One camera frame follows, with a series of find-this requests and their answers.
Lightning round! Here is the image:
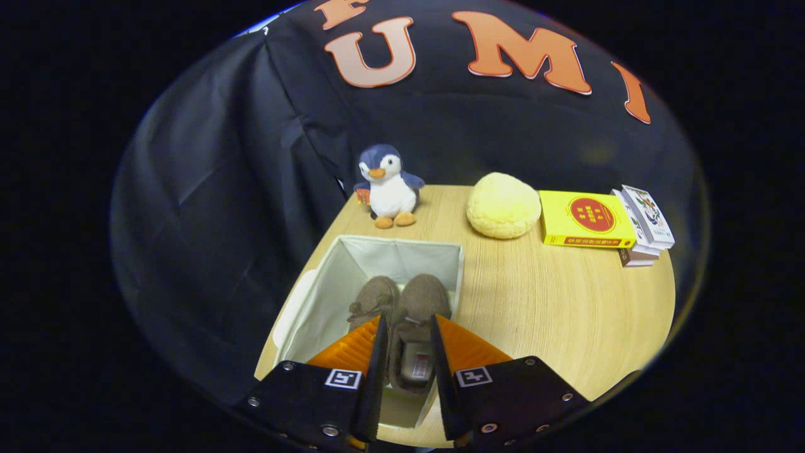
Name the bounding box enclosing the penguin plush toy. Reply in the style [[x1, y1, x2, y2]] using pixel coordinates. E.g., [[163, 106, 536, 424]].
[[353, 143, 426, 229]]

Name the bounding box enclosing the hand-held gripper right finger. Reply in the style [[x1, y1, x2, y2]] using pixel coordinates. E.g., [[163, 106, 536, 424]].
[[431, 315, 590, 450]]

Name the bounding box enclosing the white patterned book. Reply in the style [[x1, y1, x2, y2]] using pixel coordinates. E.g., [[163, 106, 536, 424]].
[[621, 184, 675, 250]]

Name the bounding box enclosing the brown fuzzy shoe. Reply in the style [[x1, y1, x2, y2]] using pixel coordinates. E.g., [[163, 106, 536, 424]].
[[388, 272, 452, 395], [347, 276, 401, 334]]

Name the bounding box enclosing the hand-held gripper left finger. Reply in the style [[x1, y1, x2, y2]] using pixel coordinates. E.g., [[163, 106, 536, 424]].
[[235, 315, 389, 450]]

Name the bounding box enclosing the beige fabric storage box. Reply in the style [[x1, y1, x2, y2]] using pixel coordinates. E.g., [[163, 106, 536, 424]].
[[272, 235, 466, 432]]

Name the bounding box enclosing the yellow bread-shaped plush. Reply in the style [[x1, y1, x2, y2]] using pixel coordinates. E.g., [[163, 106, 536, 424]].
[[466, 172, 542, 240]]

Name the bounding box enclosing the dark brown book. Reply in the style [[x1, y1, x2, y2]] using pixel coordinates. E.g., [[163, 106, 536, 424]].
[[618, 248, 656, 268]]

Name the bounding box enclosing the yellow book with red circle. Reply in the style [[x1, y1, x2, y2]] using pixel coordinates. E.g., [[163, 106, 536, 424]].
[[539, 190, 638, 249]]

